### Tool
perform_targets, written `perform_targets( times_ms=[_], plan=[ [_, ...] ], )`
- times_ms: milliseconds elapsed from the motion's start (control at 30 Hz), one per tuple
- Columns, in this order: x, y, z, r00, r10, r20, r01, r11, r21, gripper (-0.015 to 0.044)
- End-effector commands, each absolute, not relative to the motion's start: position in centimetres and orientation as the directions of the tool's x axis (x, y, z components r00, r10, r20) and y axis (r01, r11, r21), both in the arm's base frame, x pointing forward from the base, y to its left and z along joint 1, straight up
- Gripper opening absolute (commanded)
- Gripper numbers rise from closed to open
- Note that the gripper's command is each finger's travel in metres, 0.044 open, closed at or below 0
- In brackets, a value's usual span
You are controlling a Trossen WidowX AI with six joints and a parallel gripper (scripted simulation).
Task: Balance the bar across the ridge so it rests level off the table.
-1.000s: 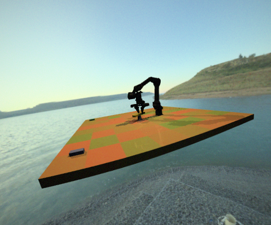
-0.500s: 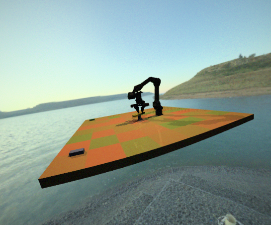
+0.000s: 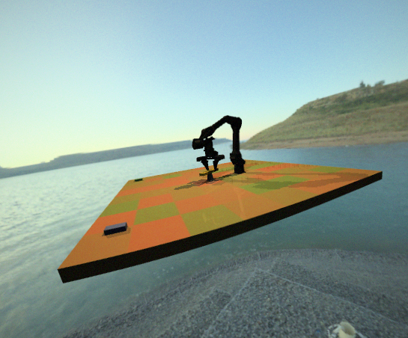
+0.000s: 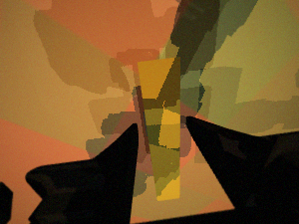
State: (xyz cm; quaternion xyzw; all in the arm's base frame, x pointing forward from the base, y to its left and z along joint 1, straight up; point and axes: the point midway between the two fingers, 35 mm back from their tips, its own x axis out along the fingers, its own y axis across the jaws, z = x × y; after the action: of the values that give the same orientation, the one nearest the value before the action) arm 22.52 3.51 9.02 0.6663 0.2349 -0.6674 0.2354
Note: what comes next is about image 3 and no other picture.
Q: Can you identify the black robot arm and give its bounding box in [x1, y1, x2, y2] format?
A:
[192, 115, 246, 174]

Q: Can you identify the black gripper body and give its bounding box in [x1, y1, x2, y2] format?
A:
[196, 147, 225, 162]

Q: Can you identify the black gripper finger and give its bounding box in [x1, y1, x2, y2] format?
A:
[201, 160, 209, 170]
[213, 160, 220, 171]

